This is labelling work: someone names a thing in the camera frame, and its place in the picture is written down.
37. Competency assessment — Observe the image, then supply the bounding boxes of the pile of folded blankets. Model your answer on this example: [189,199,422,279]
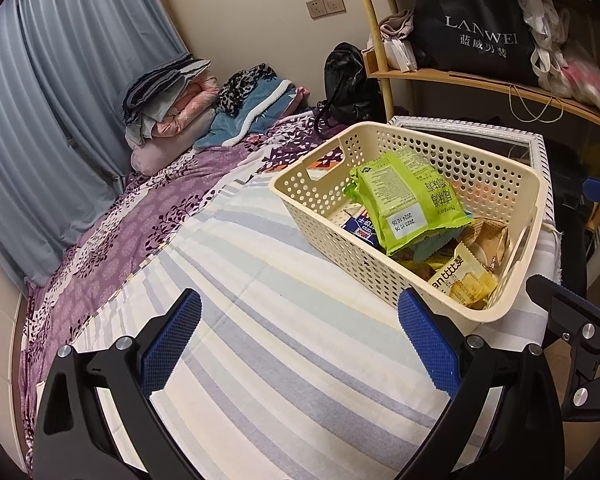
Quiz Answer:
[121,51,212,126]

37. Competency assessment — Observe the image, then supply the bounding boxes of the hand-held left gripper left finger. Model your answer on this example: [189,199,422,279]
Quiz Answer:
[32,288,206,480]

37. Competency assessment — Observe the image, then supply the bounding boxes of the pink folded quilt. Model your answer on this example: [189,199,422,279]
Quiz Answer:
[150,75,220,137]

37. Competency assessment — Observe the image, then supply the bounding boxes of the leopard print cloth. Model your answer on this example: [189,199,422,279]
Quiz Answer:
[216,62,279,117]

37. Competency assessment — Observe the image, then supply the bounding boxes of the blue fleece blanket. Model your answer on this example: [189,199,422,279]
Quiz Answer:
[194,76,312,150]

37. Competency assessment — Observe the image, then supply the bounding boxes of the brown pastry snack packet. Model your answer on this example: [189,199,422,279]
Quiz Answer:
[460,217,512,281]

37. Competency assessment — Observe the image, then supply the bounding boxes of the pink cloth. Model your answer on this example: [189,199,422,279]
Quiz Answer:
[377,9,417,41]

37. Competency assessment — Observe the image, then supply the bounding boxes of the black leather bag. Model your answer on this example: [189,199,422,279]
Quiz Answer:
[316,42,387,126]

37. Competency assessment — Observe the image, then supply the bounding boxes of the white plastic bags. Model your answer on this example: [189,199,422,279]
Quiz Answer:
[517,0,600,111]

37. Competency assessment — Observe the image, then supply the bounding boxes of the white framed glass panel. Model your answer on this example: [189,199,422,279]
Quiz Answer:
[389,115,551,223]

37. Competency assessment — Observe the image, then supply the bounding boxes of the white folded bag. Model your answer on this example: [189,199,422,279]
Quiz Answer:
[382,37,420,72]

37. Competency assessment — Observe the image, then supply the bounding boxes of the cream perforated plastic basket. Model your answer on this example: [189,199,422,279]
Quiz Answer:
[269,121,554,337]

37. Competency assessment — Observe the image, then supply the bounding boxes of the grey-blue curtain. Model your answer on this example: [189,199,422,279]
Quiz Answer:
[0,0,193,293]

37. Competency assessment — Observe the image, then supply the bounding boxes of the purple floral bed sheet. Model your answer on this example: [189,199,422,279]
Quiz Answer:
[19,107,351,476]

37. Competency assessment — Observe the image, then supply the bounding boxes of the wooden shelf rack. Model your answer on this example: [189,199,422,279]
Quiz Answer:
[330,0,600,236]

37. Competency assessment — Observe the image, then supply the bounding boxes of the black shopping bag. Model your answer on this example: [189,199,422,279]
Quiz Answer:
[410,0,540,87]

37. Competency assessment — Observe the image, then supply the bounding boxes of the blue cracker packet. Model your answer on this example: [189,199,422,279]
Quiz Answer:
[341,207,383,250]

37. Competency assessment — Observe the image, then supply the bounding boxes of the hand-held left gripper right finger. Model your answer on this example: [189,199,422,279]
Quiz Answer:
[395,287,566,480]

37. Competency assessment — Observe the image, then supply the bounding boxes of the green snack packet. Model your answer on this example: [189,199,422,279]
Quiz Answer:
[347,146,476,257]

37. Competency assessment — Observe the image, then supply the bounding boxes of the yellow snack packet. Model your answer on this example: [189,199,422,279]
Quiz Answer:
[426,241,499,311]

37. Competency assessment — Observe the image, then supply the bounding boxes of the striped bed sheet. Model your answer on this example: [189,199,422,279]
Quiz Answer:
[70,175,563,480]

